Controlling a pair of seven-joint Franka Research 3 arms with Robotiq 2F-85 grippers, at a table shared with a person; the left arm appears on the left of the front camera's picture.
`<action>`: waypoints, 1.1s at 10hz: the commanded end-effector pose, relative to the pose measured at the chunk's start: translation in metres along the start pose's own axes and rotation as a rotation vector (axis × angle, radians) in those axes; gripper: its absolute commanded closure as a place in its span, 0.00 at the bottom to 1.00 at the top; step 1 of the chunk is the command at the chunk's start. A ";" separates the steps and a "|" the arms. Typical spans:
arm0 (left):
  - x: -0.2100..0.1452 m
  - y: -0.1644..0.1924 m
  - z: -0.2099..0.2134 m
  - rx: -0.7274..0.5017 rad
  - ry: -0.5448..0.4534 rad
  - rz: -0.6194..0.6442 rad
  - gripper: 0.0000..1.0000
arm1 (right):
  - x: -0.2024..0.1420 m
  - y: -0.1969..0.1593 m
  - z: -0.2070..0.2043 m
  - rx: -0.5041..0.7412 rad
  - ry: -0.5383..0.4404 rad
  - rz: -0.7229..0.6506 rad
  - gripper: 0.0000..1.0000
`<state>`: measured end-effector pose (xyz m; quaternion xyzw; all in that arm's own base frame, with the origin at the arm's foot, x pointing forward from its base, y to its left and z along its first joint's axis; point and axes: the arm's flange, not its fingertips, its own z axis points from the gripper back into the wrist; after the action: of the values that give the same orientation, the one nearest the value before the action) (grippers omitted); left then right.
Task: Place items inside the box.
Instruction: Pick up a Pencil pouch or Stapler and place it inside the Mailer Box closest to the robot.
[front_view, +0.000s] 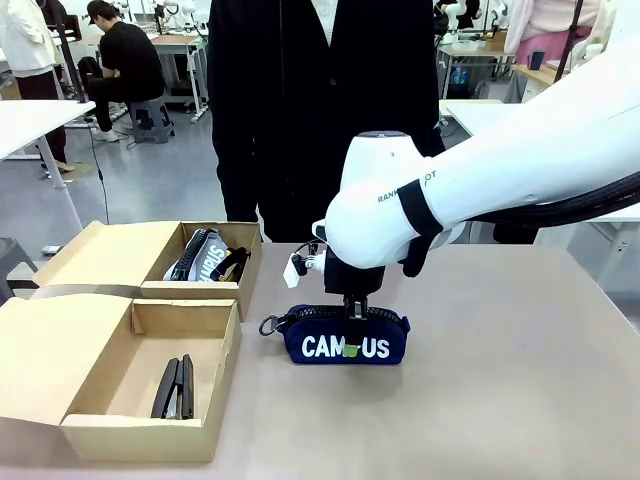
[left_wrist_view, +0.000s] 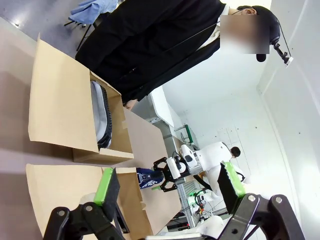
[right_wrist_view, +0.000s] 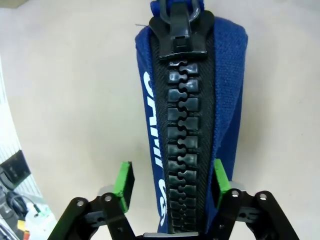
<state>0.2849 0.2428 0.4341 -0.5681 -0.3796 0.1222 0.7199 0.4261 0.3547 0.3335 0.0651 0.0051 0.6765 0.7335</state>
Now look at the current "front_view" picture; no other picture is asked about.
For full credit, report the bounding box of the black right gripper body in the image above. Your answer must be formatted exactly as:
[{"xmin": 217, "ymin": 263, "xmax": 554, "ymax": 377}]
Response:
[{"xmin": 323, "ymin": 251, "xmax": 387, "ymax": 297}]

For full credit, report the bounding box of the navy Campus zipper pouch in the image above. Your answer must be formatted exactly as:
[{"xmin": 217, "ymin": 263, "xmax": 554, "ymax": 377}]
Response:
[{"xmin": 258, "ymin": 303, "xmax": 412, "ymax": 366}]

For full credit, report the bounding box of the grey Campus zipper pouch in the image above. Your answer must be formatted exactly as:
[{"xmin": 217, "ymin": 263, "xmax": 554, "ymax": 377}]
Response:
[{"xmin": 163, "ymin": 227, "xmax": 226, "ymax": 284}]

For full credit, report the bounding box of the black stapler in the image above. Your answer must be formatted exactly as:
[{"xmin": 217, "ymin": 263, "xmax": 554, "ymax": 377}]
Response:
[{"xmin": 150, "ymin": 353, "xmax": 196, "ymax": 420}]

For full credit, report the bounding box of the brown cardboard box with lid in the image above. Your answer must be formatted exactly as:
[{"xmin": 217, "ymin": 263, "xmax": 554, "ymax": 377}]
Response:
[
  {"xmin": 0, "ymin": 294, "xmax": 244, "ymax": 464},
  {"xmin": 33, "ymin": 219, "xmax": 264, "ymax": 321}
]

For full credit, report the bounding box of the person in black clothes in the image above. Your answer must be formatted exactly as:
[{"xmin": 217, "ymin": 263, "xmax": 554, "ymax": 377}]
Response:
[{"xmin": 206, "ymin": 0, "xmax": 446, "ymax": 245}]

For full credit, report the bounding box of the grey plastic stool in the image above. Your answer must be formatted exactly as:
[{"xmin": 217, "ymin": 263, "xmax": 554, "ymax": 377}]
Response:
[{"xmin": 128, "ymin": 97, "xmax": 176, "ymax": 145}]

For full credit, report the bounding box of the wooden background table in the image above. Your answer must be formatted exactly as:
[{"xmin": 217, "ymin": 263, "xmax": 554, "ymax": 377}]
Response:
[{"xmin": 512, "ymin": 62, "xmax": 571, "ymax": 99}]

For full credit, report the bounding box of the background workbench desk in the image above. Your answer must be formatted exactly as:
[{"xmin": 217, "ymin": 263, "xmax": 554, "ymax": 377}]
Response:
[{"xmin": 149, "ymin": 33, "xmax": 211, "ymax": 122}]

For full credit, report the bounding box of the seated man in black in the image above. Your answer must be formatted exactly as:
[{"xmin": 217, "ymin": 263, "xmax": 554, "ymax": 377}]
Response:
[{"xmin": 82, "ymin": 0, "xmax": 166, "ymax": 144}]

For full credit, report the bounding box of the person in pink clothes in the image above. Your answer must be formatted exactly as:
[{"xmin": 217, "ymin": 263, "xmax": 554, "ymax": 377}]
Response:
[{"xmin": 503, "ymin": 0, "xmax": 619, "ymax": 67}]

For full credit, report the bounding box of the black tripod pole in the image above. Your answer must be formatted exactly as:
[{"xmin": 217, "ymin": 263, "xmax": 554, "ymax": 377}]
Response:
[
  {"xmin": 553, "ymin": 0, "xmax": 586, "ymax": 81},
  {"xmin": 47, "ymin": 0, "xmax": 90, "ymax": 105}
]

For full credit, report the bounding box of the black backpack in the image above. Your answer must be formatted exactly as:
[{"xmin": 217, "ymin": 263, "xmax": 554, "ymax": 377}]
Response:
[{"xmin": 77, "ymin": 56, "xmax": 104, "ymax": 94}]

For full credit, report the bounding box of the dark grey chair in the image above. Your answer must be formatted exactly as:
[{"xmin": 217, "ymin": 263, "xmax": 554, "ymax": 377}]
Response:
[{"xmin": 0, "ymin": 237, "xmax": 40, "ymax": 304}]

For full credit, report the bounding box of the person in white coat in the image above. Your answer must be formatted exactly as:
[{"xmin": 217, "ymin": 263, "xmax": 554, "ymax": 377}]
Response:
[{"xmin": 0, "ymin": 0, "xmax": 70, "ymax": 174}]

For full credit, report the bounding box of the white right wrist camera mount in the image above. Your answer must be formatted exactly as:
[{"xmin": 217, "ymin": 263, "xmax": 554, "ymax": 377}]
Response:
[{"xmin": 283, "ymin": 239, "xmax": 329, "ymax": 290}]

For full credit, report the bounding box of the black velcro strap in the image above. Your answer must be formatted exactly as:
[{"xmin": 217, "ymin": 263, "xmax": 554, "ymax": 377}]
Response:
[{"xmin": 398, "ymin": 179, "xmax": 445, "ymax": 279}]

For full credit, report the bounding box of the black corrugated cable hose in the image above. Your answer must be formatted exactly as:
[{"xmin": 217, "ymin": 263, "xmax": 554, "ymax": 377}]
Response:
[{"xmin": 467, "ymin": 172, "xmax": 640, "ymax": 231}]

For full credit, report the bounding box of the hanging black cable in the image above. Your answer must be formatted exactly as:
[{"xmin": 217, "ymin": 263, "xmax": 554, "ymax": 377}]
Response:
[{"xmin": 88, "ymin": 117, "xmax": 112, "ymax": 227}]

